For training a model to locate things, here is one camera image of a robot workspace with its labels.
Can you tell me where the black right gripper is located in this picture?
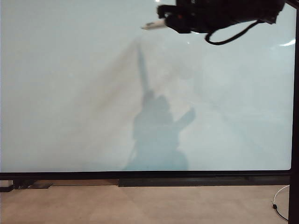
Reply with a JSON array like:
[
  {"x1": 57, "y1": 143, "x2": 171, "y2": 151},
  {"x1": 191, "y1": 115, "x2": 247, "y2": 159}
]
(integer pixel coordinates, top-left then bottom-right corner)
[{"x1": 156, "y1": 1, "x2": 211, "y2": 34}]

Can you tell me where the white black whiteboard marker pen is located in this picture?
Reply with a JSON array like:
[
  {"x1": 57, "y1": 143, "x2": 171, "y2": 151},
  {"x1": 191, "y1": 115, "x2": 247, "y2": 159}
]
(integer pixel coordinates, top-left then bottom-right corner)
[{"x1": 140, "y1": 20, "x2": 168, "y2": 30}]

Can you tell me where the black whiteboard stand foot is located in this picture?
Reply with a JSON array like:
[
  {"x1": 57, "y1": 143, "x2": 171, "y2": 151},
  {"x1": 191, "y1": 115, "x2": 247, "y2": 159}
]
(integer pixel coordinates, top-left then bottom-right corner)
[{"x1": 0, "y1": 179, "x2": 53, "y2": 193}]

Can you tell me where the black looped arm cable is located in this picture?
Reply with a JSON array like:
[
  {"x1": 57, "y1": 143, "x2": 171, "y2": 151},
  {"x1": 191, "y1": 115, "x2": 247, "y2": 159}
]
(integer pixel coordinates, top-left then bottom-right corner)
[{"x1": 205, "y1": 19, "x2": 259, "y2": 45}]

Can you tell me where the white glass whiteboard black frame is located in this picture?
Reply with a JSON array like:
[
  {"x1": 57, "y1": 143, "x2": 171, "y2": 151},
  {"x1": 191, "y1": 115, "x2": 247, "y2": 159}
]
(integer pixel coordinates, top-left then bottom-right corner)
[{"x1": 0, "y1": 0, "x2": 297, "y2": 181}]

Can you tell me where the black whiteboard stand post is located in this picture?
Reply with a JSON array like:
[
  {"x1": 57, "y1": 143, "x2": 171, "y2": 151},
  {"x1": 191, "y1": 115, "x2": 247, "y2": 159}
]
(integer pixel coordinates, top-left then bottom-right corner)
[{"x1": 288, "y1": 0, "x2": 299, "y2": 224}]

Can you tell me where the white floor cable black connector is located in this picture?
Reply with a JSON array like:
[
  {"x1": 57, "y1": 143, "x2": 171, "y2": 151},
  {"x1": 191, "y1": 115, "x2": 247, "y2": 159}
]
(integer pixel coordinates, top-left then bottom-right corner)
[{"x1": 271, "y1": 185, "x2": 290, "y2": 221}]

